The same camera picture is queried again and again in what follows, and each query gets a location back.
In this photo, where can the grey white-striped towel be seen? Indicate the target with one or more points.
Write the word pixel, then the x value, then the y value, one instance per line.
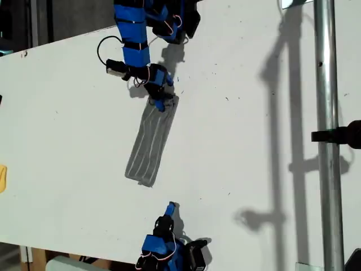
pixel 149 146

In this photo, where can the white box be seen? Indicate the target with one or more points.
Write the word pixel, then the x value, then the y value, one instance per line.
pixel 73 264

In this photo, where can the wooden table leg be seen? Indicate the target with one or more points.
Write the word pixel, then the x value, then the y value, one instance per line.
pixel 38 258

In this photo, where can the grey metal bar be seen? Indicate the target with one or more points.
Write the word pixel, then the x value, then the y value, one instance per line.
pixel 34 22

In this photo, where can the white and green object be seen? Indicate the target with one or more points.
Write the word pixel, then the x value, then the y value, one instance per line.
pixel 286 2

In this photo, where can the yellow object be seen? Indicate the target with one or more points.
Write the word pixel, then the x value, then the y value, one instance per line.
pixel 2 179

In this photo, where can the black bulky object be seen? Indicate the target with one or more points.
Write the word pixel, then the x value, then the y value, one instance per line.
pixel 354 261

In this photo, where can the black camera stalk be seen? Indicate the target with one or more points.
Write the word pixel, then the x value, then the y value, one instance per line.
pixel 135 73

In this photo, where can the black camera box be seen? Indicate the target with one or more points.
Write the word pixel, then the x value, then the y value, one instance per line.
pixel 114 67
pixel 198 257

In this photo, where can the steel post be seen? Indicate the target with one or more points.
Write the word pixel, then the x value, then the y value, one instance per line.
pixel 327 84

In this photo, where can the black post clamp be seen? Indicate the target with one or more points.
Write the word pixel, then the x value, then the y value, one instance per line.
pixel 338 135

